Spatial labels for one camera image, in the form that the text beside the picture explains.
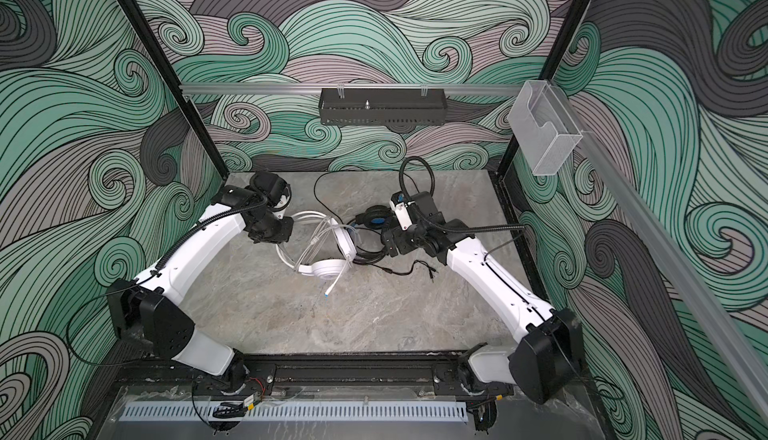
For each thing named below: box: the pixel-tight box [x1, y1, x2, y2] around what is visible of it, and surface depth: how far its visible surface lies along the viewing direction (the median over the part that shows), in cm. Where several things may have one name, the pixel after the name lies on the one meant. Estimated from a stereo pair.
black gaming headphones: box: [348, 205, 396, 263], surface depth 100 cm
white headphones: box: [275, 211, 357, 280], surface depth 74 cm
